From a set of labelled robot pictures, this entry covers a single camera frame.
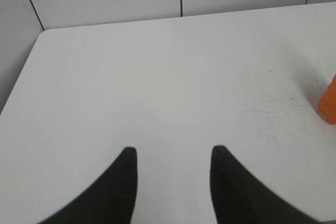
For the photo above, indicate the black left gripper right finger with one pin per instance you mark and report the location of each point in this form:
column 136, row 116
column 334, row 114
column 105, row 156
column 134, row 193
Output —
column 239, row 197

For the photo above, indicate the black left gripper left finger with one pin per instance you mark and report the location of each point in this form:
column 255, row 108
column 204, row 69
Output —
column 110, row 199

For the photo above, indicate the orange drink plastic bottle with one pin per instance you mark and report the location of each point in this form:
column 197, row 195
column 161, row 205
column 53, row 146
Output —
column 327, row 104

